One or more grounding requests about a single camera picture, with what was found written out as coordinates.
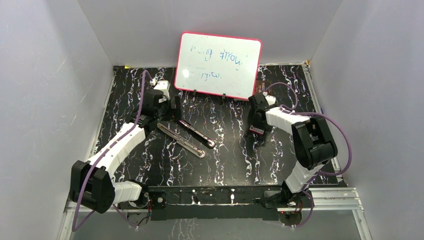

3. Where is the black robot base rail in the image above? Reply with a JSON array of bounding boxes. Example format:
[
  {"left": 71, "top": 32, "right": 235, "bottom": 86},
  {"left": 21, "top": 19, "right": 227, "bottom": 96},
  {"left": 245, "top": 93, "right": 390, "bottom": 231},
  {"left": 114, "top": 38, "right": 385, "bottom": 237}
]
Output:
[{"left": 118, "top": 185, "right": 312, "bottom": 223}]

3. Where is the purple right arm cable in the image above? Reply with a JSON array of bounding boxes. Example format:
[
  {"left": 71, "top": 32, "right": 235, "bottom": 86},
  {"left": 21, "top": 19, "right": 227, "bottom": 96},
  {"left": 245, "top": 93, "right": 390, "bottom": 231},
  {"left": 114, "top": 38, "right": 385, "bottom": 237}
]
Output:
[{"left": 263, "top": 82, "right": 354, "bottom": 229}]

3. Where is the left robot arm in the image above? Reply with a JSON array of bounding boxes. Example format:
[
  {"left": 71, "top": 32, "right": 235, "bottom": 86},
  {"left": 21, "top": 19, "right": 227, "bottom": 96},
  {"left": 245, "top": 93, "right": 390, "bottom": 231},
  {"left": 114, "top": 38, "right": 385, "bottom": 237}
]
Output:
[{"left": 69, "top": 86, "right": 171, "bottom": 213}]

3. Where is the pink framed whiteboard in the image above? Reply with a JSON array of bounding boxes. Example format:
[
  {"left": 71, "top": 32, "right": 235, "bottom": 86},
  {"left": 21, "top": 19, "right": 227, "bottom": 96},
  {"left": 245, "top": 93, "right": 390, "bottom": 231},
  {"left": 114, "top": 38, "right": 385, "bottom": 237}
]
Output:
[{"left": 174, "top": 31, "right": 262, "bottom": 100}]

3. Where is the red white staple box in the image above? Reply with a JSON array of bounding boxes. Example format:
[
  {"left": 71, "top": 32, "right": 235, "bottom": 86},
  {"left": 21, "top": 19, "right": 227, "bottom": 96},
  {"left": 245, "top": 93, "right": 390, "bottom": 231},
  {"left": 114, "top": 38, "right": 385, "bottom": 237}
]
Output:
[{"left": 249, "top": 125, "right": 265, "bottom": 135}]

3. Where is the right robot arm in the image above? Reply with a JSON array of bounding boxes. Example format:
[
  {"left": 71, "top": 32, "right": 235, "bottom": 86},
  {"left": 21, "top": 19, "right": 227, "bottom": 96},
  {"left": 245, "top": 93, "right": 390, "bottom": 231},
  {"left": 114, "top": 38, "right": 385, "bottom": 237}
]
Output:
[{"left": 248, "top": 93, "right": 338, "bottom": 209}]

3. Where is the brown Three Days book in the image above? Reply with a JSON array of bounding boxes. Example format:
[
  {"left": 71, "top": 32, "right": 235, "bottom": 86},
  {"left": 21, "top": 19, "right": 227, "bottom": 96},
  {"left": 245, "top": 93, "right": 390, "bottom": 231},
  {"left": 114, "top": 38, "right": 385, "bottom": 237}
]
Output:
[{"left": 253, "top": 80, "right": 272, "bottom": 95}]

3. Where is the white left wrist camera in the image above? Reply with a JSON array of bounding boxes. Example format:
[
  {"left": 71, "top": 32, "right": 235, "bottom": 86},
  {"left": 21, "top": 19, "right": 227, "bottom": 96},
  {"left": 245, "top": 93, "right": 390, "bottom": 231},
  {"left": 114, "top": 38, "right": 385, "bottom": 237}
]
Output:
[{"left": 153, "top": 80, "right": 170, "bottom": 100}]

